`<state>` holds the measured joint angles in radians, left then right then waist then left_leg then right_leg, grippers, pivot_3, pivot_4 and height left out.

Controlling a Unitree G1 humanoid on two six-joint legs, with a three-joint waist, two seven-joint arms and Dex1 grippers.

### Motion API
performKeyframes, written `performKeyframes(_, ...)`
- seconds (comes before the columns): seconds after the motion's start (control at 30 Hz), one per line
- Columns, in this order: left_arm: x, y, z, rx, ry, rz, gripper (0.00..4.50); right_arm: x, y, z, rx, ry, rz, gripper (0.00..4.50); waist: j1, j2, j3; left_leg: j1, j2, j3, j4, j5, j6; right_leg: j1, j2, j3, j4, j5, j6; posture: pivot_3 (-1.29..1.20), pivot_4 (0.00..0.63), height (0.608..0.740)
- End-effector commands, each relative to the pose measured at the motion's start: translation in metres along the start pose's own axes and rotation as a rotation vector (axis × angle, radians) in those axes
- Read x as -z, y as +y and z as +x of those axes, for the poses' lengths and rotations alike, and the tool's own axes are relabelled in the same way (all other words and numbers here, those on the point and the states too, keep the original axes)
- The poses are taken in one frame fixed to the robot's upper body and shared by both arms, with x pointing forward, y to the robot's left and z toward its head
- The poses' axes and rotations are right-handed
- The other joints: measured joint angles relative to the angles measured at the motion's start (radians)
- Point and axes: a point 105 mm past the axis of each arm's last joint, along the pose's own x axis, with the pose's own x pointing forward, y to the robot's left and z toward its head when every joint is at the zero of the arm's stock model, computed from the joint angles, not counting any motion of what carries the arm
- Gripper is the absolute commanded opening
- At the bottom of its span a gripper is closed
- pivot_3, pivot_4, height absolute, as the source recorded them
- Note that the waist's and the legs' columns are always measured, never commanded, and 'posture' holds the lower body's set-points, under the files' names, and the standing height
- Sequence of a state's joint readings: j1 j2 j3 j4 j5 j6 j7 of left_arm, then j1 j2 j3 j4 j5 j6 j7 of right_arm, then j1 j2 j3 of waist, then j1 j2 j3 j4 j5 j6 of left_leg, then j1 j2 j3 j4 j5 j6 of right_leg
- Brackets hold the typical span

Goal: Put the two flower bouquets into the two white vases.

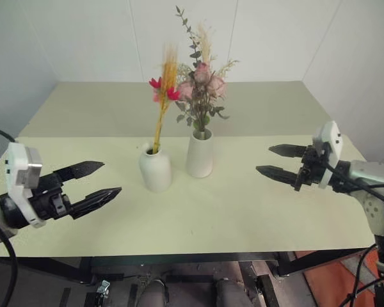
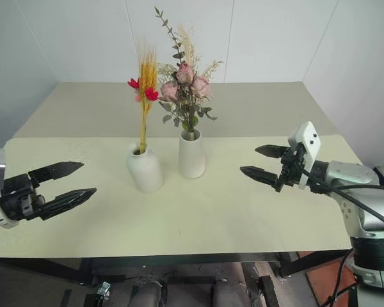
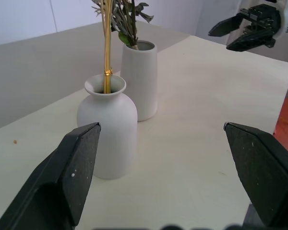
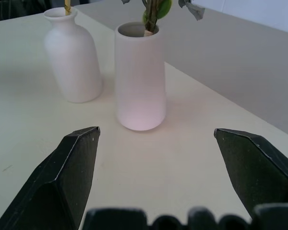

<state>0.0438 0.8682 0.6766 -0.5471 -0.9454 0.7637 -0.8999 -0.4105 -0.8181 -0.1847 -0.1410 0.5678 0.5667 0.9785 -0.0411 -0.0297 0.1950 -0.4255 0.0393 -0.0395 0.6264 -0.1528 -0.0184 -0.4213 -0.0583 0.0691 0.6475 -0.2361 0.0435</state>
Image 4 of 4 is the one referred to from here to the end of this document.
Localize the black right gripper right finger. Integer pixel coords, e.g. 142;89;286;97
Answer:
214;128;288;219

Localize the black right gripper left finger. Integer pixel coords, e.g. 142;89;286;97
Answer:
0;126;101;230

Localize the green leafy flower bouquet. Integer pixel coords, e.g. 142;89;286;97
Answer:
120;0;206;38

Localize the white bottle-shaped vase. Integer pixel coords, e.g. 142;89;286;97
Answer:
43;7;104;104

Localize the white cylindrical vase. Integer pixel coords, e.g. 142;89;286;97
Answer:
114;22;167;131

